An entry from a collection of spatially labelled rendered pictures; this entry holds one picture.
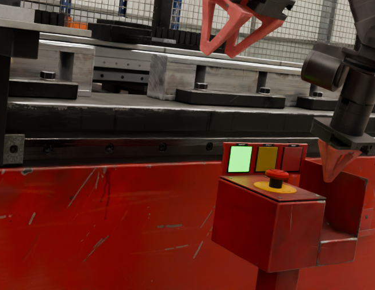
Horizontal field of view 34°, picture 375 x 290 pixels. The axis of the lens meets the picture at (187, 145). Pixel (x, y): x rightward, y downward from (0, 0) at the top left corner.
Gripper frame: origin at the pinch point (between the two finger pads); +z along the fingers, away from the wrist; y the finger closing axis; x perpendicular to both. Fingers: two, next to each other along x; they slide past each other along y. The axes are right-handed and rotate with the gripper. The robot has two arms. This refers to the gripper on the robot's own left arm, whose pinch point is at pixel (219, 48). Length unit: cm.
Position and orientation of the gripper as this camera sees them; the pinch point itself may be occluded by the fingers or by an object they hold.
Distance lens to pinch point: 76.7
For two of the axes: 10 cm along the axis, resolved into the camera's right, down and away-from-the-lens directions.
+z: -4.7, 7.9, 4.0
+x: 6.5, 6.1, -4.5
